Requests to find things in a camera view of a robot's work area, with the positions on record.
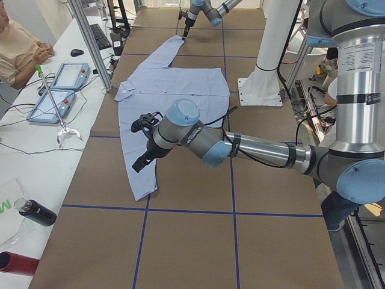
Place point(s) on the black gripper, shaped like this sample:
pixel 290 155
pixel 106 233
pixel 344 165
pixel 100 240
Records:
pixel 189 23
pixel 151 147

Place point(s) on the blue striped button shirt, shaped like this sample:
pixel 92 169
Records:
pixel 154 86

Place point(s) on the black keyboard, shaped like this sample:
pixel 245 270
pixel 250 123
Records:
pixel 100 37

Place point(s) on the lower blue teach pendant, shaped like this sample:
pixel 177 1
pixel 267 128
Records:
pixel 44 112

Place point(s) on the blue teach pendant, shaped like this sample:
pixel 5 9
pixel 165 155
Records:
pixel 71 76
pixel 44 112

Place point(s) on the upper blue teach pendant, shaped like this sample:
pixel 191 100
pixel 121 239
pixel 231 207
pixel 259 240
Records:
pixel 71 76

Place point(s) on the black computer mouse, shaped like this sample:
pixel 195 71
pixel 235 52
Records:
pixel 76 52

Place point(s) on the black water bottle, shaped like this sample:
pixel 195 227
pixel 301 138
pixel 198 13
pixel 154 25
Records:
pixel 34 211

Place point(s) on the clear plastic holder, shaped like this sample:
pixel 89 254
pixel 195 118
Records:
pixel 14 226

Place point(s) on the seated person beige shirt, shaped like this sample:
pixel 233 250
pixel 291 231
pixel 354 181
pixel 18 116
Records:
pixel 21 52

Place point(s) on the red cylinder bottle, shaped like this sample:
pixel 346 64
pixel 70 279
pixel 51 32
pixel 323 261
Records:
pixel 18 264

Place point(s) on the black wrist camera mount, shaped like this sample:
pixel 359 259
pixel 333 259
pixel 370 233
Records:
pixel 183 14
pixel 146 123

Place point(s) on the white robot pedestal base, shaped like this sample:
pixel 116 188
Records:
pixel 262 88

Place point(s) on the grey aluminium frame post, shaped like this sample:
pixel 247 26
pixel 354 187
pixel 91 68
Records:
pixel 84 26

